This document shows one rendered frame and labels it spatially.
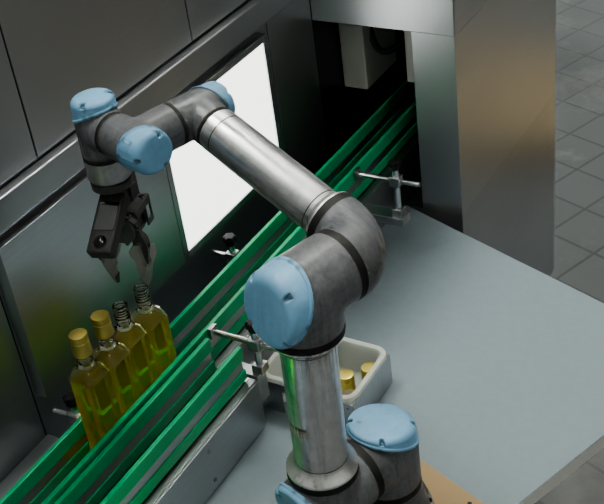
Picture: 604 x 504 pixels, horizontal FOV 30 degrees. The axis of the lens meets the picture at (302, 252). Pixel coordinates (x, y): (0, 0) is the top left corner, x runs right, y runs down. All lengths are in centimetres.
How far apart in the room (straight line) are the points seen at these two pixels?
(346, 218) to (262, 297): 18
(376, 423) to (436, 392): 50
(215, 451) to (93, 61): 77
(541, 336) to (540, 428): 29
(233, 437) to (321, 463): 50
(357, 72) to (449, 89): 34
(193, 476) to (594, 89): 336
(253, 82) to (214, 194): 27
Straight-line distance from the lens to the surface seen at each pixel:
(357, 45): 298
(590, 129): 484
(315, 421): 173
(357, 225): 164
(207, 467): 221
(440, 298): 266
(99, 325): 206
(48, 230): 211
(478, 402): 238
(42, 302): 214
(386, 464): 190
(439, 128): 283
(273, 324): 159
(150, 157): 179
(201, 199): 249
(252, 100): 261
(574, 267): 403
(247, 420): 230
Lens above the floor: 236
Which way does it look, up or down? 34 degrees down
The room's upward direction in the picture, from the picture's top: 8 degrees counter-clockwise
